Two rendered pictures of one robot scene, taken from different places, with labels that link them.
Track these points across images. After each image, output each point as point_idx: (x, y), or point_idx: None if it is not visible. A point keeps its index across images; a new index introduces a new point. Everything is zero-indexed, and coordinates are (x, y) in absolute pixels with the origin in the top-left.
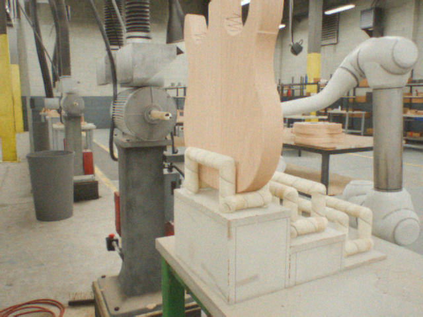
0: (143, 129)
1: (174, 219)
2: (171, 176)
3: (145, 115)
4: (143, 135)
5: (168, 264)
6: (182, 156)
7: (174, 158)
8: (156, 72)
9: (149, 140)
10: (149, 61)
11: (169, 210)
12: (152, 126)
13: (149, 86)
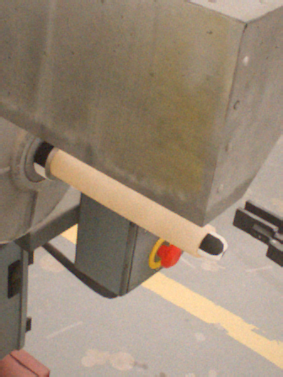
0: (7, 216)
1: (10, 352)
2: (9, 251)
3: (22, 168)
4: (1, 235)
5: None
6: (69, 216)
7: (49, 231)
8: (277, 136)
9: (16, 236)
10: (269, 100)
11: (1, 337)
12: (34, 193)
13: None
